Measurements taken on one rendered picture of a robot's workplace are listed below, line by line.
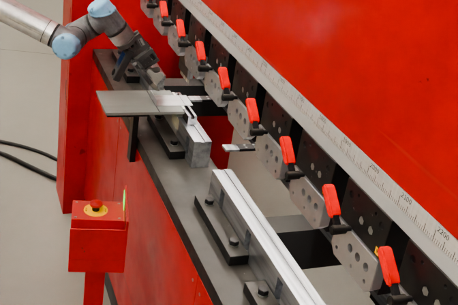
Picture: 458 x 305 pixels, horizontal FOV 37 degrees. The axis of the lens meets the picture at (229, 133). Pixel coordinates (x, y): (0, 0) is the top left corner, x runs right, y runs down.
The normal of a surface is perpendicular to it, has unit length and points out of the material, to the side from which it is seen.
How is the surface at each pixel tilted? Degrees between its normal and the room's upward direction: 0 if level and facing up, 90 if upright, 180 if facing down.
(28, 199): 0
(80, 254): 90
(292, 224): 0
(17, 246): 0
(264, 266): 90
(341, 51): 90
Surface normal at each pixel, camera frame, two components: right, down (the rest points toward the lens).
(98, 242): 0.16, 0.45
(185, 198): 0.15, -0.89
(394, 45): -0.93, 0.03
